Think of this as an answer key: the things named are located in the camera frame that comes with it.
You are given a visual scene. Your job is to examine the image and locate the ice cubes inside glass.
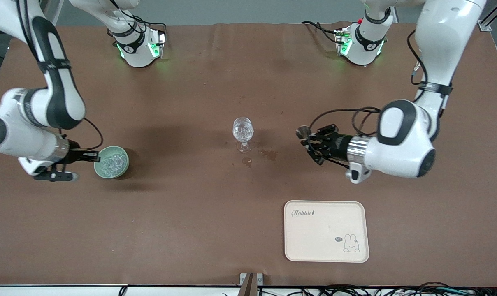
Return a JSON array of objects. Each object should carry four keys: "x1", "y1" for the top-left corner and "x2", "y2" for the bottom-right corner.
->
[{"x1": 234, "y1": 123, "x2": 253, "y2": 139}]

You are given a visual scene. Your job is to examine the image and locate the green ceramic bowl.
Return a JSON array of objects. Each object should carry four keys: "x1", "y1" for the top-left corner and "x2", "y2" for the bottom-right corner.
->
[{"x1": 94, "y1": 146, "x2": 130, "y2": 179}]

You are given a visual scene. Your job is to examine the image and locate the aluminium frame profile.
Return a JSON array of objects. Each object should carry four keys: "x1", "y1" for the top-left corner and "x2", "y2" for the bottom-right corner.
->
[{"x1": 478, "y1": 0, "x2": 497, "y2": 32}]

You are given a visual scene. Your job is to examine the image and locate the cream rabbit print tray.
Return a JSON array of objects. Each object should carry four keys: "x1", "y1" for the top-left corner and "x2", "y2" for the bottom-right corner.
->
[{"x1": 284, "y1": 200, "x2": 370, "y2": 263}]

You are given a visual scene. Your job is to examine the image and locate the black base power cable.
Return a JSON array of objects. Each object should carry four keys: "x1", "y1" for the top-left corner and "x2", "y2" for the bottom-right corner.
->
[
  {"x1": 109, "y1": 0, "x2": 167, "y2": 39},
  {"x1": 301, "y1": 21, "x2": 344, "y2": 45}
]

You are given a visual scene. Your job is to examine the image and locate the clear ice cubes pile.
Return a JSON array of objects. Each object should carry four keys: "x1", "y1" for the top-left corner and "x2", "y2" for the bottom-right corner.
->
[{"x1": 100, "y1": 151, "x2": 125, "y2": 175}]

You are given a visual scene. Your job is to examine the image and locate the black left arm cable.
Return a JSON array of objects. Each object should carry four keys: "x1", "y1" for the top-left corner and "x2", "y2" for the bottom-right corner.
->
[{"x1": 308, "y1": 30, "x2": 428, "y2": 137}]

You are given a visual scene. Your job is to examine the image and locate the brown table cover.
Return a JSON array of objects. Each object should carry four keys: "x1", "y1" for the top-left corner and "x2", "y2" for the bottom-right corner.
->
[{"x1": 0, "y1": 23, "x2": 497, "y2": 287}]

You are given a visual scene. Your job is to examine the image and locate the clear stemmed wine glass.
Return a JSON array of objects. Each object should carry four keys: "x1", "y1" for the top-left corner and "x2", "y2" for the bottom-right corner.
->
[{"x1": 232, "y1": 117, "x2": 254, "y2": 153}]

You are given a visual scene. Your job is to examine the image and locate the aluminium camera mount post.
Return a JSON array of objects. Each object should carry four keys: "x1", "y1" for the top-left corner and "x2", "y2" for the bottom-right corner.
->
[{"x1": 240, "y1": 273, "x2": 264, "y2": 296}]

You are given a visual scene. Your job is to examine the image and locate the tangled black cables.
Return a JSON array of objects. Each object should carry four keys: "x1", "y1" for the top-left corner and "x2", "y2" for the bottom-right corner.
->
[{"x1": 257, "y1": 282, "x2": 497, "y2": 296}]

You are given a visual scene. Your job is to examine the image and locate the steel double jigger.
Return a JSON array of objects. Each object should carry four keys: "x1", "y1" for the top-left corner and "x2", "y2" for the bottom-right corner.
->
[{"x1": 296, "y1": 125, "x2": 315, "y2": 142}]

